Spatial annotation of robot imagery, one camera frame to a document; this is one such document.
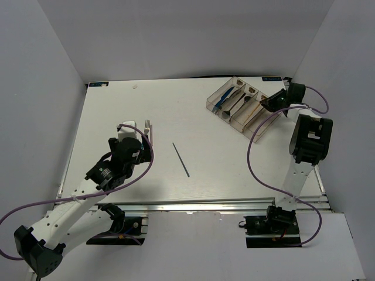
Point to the black steak knife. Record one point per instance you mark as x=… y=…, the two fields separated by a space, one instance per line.
x=233 y=95

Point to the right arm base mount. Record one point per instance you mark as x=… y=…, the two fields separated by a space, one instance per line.
x=277 y=229

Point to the blue chopstick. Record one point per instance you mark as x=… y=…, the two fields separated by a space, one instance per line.
x=181 y=160

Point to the aluminium table edge rail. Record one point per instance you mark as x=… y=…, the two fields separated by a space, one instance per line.
x=258 y=204

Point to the smoky clear divided organizer tray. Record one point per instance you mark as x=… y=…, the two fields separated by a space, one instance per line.
x=258 y=90

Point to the green handled fork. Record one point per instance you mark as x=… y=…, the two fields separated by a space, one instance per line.
x=147 y=127

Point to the left blue corner marker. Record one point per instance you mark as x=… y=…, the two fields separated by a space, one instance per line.
x=98 y=84

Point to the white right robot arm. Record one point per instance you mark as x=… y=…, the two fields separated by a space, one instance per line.
x=309 y=145

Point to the black spoon long handle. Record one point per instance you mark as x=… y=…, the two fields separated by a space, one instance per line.
x=226 y=114

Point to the orange chopstick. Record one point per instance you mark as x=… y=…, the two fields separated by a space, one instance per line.
x=250 y=116

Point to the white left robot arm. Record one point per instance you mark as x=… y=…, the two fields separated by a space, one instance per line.
x=44 y=244

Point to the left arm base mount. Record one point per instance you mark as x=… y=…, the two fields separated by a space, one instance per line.
x=125 y=230

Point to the blue corner marker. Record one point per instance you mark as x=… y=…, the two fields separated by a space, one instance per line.
x=271 y=78
x=98 y=84

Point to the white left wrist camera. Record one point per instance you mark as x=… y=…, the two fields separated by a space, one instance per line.
x=126 y=132

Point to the blue knife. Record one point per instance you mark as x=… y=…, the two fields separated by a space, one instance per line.
x=223 y=97

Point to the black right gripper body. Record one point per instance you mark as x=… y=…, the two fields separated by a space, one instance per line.
x=275 y=102

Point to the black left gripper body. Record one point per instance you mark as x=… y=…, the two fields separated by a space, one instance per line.
x=145 y=154

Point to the orange chopstick crosswise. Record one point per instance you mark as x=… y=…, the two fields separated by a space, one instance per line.
x=255 y=114

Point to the right blue corner marker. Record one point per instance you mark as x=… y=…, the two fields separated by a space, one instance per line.
x=271 y=78

